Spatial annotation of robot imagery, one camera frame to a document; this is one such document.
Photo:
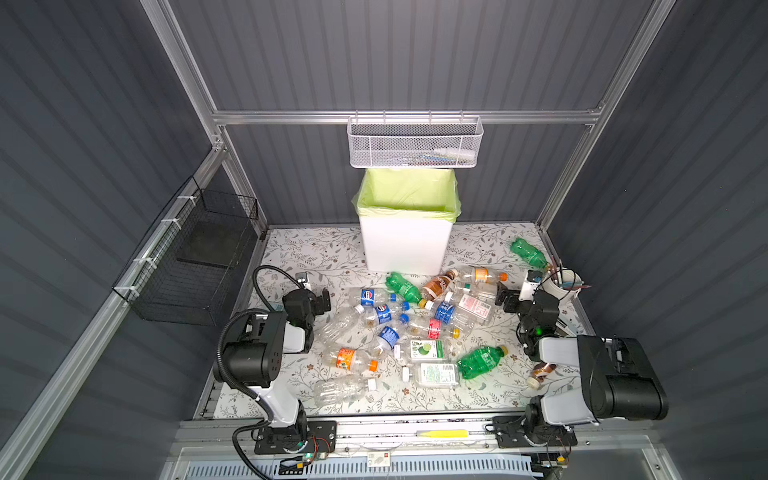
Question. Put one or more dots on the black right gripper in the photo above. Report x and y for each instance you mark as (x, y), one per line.
(513, 302)

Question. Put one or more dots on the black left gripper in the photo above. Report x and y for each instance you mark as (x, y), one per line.
(321, 300)

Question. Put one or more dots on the clear crushed bottle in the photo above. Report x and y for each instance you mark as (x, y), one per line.
(340, 325)
(343, 389)

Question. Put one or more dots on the brown tea bottle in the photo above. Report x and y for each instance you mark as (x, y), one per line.
(539, 374)

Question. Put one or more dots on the green bottle yellow cap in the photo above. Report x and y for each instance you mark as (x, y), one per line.
(533, 257)

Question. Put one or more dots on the red white label bottle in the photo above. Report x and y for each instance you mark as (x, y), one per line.
(479, 308)

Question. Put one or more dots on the orange label bottle bottom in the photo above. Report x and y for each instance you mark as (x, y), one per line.
(350, 359)

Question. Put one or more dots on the orange label bottle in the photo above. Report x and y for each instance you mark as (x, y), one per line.
(482, 275)
(350, 359)

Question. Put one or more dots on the clear crushed bottle bottom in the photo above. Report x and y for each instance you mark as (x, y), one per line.
(343, 389)

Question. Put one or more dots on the pink label bottle yellow cap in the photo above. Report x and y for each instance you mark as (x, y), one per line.
(432, 329)

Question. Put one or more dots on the lime label bottle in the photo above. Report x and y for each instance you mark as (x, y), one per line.
(420, 350)

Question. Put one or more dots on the green label bottle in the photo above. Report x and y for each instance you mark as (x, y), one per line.
(431, 375)

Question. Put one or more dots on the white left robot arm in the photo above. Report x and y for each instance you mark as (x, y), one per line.
(249, 354)

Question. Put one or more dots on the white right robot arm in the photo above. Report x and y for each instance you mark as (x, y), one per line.
(616, 378)

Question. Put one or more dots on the white plastic trash bin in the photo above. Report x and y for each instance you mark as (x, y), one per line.
(405, 244)

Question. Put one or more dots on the green bin liner bag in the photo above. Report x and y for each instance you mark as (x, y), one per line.
(424, 194)

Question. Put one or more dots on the white cup with pens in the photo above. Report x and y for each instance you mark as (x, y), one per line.
(563, 283)

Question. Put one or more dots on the clear bottle top right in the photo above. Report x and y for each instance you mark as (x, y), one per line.
(493, 293)

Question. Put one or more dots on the pepsi bottle upper left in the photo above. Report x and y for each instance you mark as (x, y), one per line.
(370, 296)

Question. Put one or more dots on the pepsi bottle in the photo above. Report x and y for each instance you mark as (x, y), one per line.
(387, 339)
(372, 316)
(370, 296)

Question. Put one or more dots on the orange label bottle top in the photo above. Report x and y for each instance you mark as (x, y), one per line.
(482, 275)

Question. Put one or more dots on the pepsi bottle middle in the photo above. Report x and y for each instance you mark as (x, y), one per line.
(372, 316)

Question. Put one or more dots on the blue label bottle right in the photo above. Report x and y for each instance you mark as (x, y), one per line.
(450, 314)

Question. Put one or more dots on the pepsi bottle lower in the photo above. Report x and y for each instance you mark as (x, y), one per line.
(387, 339)

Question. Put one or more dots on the brown cola bottle centre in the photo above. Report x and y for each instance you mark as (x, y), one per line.
(438, 285)

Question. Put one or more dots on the white tube in basket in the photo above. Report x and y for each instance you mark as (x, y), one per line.
(456, 154)

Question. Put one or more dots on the black wire mesh basket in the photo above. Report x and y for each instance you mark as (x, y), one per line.
(193, 269)

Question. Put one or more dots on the white wire mesh basket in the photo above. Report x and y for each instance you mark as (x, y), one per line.
(377, 142)

